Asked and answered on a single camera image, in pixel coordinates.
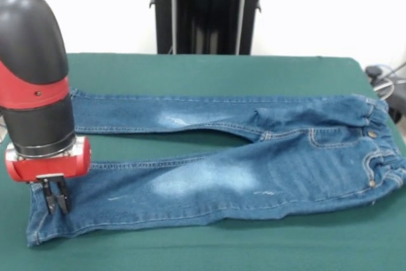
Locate blue denim jeans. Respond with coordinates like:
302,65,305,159
25,88,406,248

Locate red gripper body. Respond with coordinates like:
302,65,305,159
4,136,93,185

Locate grey chair base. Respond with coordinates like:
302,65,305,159
363,61,406,124

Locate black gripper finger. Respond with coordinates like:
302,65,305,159
42,178,58,215
55,177,71,214

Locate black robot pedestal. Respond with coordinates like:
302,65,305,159
148,0,276,55

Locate dark green table cloth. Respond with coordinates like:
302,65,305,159
0,52,406,271

